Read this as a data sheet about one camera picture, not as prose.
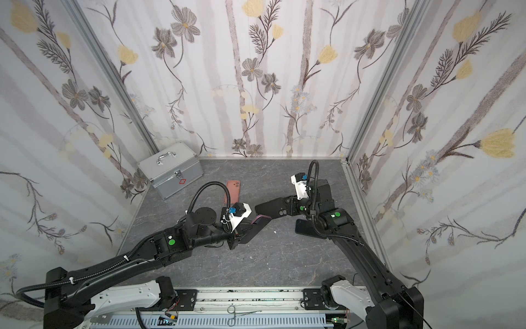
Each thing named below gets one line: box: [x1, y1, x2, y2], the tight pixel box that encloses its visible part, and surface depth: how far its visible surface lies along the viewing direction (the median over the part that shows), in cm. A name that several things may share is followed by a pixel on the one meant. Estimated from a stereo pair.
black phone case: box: [254, 197, 287, 219], surface depth 78 cm
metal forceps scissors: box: [226, 305, 263, 327], surface depth 73 cm
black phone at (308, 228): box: [294, 218, 328, 240], surface depth 95 cm
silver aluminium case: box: [137, 141, 204, 201], surface depth 101 cm
